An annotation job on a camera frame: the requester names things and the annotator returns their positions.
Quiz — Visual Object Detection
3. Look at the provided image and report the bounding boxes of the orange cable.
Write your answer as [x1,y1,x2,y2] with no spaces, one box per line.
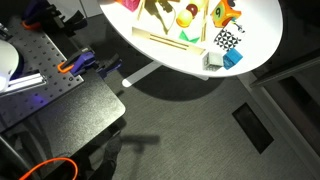
[18,157,79,180]

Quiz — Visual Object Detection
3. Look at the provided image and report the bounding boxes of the white table base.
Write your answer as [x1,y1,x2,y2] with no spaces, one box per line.
[121,60,210,89]

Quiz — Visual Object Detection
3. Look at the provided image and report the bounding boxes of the grey shelf rail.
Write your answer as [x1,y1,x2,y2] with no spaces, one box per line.
[249,49,320,90]

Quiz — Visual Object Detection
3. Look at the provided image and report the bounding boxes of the aluminium rail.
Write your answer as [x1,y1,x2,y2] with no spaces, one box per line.
[0,69,48,98]

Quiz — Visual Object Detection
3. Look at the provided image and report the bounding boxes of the black floor vent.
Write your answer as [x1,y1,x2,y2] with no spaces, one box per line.
[231,102,275,155]

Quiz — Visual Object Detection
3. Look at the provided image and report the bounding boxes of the yellow toy lemon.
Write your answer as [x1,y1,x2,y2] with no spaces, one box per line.
[193,0,207,10]

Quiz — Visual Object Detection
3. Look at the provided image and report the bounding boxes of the black perforated breadboard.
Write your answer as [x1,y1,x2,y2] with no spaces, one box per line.
[0,18,86,133]

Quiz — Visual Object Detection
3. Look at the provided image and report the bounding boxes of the dark red toy plum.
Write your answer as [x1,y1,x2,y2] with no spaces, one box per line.
[185,3,199,17]

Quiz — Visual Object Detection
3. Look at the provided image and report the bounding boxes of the orange cube with number nine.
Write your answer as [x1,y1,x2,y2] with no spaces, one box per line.
[210,0,242,29]

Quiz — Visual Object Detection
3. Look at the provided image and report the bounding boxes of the black mounting table plate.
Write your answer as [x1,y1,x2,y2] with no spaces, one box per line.
[0,69,127,159]

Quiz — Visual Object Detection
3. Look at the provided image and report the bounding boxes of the grey white cube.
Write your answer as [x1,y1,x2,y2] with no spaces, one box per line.
[201,51,224,72]

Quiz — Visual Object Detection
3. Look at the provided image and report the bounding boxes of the black stand leg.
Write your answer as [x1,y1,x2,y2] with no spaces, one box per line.
[89,135,123,180]

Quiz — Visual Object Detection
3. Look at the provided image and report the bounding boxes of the green block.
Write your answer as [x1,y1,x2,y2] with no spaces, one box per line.
[178,29,201,45]

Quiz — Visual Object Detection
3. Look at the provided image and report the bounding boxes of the pink block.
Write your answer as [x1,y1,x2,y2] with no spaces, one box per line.
[121,0,141,13]

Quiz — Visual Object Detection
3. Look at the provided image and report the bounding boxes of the black white patterned cube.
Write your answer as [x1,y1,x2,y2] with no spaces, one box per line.
[213,21,248,53]

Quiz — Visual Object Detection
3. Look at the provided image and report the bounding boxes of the purple clamp with orange handle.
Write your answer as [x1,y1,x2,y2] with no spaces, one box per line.
[57,46,123,80]
[21,0,88,36]

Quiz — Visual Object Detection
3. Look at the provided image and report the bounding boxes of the yellow-orange toy fruit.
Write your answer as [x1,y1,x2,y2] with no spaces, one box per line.
[175,9,194,29]

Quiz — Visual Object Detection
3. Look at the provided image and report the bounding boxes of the blue cube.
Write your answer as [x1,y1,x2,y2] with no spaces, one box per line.
[222,48,244,71]

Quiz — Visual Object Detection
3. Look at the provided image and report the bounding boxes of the wooden tray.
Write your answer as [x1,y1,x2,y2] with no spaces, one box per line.
[131,0,212,57]

